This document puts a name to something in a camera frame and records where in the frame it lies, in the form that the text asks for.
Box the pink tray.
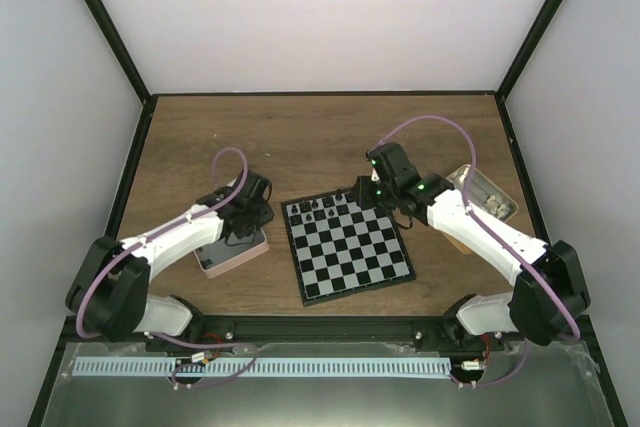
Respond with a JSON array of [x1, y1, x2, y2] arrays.
[[194, 229, 269, 279]]

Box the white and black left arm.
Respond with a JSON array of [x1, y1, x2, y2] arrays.
[[65, 171, 274, 351]]

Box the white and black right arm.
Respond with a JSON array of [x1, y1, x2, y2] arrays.
[[351, 142, 591, 350]]

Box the pile of white chess pieces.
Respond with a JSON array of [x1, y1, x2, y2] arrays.
[[484, 194, 512, 220]]

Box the black and silver chessboard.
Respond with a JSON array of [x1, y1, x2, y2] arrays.
[[281, 190, 416, 307]]

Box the gold metal tin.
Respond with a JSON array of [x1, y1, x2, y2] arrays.
[[445, 164, 519, 255]]

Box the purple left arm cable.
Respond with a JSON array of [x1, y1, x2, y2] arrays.
[[74, 147, 261, 391]]

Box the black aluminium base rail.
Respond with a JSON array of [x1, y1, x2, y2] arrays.
[[144, 314, 594, 353]]

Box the light blue slotted cable duct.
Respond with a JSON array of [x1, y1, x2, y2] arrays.
[[71, 356, 451, 379]]

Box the black frame post left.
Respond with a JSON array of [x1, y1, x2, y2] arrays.
[[83, 0, 151, 104]]

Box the black frame post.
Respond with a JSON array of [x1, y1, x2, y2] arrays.
[[83, 0, 151, 104], [496, 0, 564, 100]]

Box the black frame post right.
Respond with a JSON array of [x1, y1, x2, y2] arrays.
[[496, 0, 564, 100]]

